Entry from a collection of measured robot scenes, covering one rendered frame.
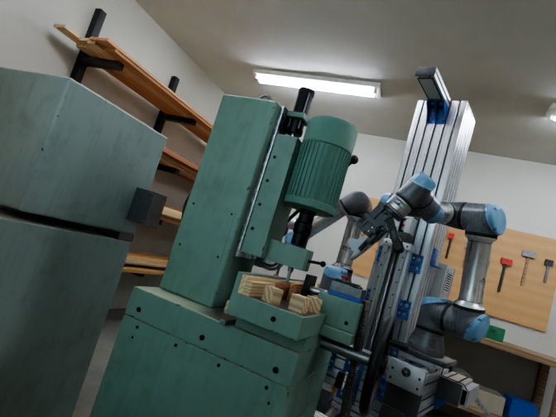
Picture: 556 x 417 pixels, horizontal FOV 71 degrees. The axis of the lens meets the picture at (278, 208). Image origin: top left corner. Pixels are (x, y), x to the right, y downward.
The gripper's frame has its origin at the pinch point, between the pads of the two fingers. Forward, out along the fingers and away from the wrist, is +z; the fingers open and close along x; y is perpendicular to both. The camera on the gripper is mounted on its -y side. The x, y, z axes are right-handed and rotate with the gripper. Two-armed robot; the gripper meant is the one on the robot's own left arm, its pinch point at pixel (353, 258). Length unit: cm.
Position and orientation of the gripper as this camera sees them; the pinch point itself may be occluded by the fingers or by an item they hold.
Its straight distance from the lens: 131.5
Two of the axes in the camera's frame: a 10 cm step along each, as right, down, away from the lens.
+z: -7.0, 7.1, 1.1
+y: -6.3, -6.8, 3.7
